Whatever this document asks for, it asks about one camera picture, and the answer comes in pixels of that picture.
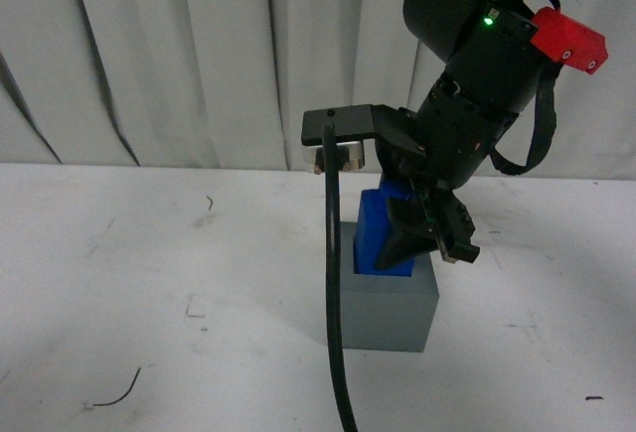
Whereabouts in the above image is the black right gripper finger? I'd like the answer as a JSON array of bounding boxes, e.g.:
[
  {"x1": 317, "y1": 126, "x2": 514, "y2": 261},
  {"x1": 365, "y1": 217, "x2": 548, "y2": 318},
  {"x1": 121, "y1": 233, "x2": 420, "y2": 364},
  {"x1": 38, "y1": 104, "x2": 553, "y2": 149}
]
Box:
[{"x1": 436, "y1": 191, "x2": 480, "y2": 263}]

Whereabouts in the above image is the thick black cable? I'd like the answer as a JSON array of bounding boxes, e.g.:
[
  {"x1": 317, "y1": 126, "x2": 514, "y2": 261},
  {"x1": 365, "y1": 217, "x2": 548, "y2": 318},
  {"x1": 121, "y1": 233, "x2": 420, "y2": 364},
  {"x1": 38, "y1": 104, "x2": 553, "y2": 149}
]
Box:
[{"x1": 319, "y1": 122, "x2": 360, "y2": 432}]

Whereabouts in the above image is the white pleated curtain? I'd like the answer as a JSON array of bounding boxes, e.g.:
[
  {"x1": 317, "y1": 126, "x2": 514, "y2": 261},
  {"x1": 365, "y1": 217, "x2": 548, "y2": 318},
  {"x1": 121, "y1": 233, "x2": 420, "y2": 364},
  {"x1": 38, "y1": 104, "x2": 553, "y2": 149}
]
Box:
[{"x1": 0, "y1": 0, "x2": 636, "y2": 183}]

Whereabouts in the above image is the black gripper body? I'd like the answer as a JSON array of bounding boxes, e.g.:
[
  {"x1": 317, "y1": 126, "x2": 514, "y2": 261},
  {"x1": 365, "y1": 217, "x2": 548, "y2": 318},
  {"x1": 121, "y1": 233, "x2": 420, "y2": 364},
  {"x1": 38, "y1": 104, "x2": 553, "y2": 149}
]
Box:
[{"x1": 376, "y1": 73, "x2": 517, "y2": 191}]

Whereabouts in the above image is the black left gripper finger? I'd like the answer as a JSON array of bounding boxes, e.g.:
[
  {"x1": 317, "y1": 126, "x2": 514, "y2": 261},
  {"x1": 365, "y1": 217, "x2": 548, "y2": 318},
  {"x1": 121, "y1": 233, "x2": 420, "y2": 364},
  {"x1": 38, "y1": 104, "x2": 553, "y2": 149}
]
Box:
[{"x1": 375, "y1": 198, "x2": 437, "y2": 270}]

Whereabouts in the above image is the red plastic cover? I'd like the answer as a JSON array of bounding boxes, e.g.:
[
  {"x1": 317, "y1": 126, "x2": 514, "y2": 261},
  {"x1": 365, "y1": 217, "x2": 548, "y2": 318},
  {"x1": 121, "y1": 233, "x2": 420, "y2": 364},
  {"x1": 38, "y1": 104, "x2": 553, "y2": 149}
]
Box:
[{"x1": 531, "y1": 7, "x2": 609, "y2": 74}]

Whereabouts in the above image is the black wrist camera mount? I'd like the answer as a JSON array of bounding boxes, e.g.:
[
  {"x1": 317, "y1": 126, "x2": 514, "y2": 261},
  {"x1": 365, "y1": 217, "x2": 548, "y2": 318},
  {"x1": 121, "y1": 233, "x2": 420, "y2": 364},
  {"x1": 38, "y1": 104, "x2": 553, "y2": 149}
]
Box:
[{"x1": 301, "y1": 104, "x2": 396, "y2": 175}]

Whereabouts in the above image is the gray cube base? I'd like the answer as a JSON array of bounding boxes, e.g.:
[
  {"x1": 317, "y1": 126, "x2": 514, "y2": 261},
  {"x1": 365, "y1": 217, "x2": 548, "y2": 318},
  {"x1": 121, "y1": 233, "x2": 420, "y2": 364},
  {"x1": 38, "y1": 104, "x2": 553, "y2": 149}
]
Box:
[{"x1": 340, "y1": 222, "x2": 439, "y2": 353}]

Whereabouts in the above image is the black braided cable loop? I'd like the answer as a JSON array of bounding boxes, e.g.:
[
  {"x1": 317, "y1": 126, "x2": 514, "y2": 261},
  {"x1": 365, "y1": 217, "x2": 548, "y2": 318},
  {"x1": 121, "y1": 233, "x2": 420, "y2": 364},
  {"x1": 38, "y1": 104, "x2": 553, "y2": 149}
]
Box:
[{"x1": 489, "y1": 67, "x2": 558, "y2": 176}]

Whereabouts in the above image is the blue block part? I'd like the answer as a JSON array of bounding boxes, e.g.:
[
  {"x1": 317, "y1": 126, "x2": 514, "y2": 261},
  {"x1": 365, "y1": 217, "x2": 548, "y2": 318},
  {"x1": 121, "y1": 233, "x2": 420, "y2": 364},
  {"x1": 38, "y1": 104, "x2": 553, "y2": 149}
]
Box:
[{"x1": 354, "y1": 180, "x2": 414, "y2": 277}]

